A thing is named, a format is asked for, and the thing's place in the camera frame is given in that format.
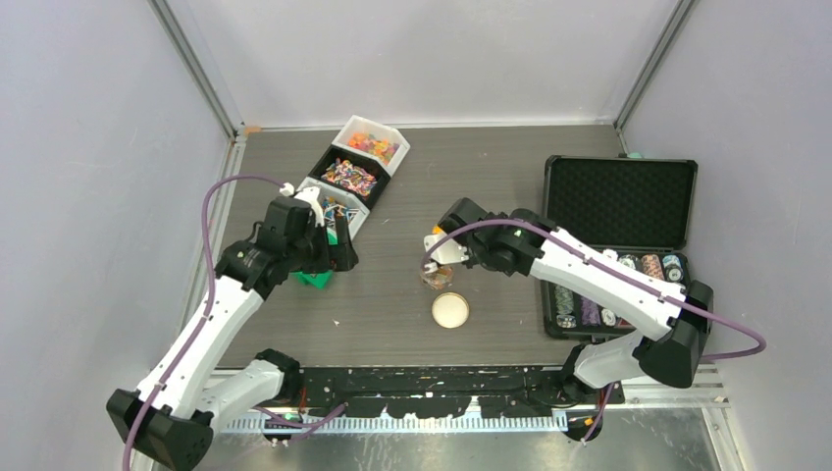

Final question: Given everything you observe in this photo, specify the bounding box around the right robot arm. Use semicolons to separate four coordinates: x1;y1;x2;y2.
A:
422;197;710;403

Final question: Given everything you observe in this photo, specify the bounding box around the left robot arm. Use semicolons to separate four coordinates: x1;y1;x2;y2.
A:
106;184;358;470

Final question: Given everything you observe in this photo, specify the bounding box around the white gummy candy bin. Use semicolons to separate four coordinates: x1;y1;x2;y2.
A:
332;115;411;176

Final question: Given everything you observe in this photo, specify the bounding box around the clear plastic jar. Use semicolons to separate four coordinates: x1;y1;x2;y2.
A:
420;262;454;290

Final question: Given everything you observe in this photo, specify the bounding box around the black swirl lollipop bin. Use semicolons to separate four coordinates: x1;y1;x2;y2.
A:
308;145;391;209

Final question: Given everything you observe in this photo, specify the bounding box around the green candy bin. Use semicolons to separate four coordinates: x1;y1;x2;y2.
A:
291;230;338;289

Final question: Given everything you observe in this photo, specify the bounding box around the white lollipop bin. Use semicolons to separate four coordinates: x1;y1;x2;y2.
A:
297;177;370;238

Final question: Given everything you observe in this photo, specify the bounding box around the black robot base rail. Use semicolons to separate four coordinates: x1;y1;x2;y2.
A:
262;366;604;419

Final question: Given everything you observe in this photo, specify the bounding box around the black poker chip case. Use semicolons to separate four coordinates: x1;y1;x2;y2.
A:
539;154;709;342

